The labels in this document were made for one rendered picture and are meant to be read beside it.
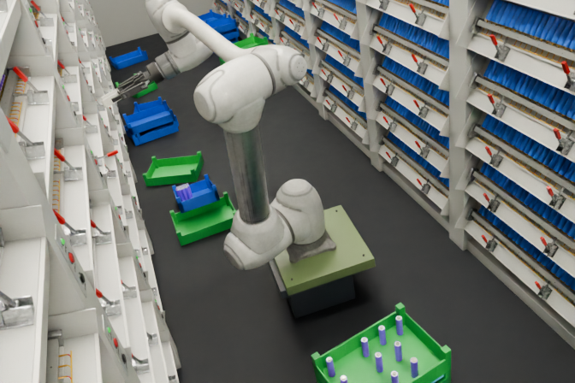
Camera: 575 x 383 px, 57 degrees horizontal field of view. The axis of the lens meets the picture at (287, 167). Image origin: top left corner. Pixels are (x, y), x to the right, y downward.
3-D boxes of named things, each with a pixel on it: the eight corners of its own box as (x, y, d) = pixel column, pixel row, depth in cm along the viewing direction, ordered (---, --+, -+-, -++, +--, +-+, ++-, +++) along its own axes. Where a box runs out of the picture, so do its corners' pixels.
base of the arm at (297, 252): (317, 214, 212) (316, 203, 209) (337, 249, 194) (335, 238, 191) (275, 227, 209) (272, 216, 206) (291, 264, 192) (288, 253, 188)
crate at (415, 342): (401, 321, 153) (400, 301, 149) (451, 369, 138) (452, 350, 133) (314, 373, 143) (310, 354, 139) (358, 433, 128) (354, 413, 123)
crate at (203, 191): (175, 199, 284) (171, 185, 282) (211, 187, 289) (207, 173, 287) (180, 214, 256) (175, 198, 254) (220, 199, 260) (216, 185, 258)
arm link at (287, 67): (270, 34, 155) (234, 51, 149) (310, 36, 141) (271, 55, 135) (282, 76, 161) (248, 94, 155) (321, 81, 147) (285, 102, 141)
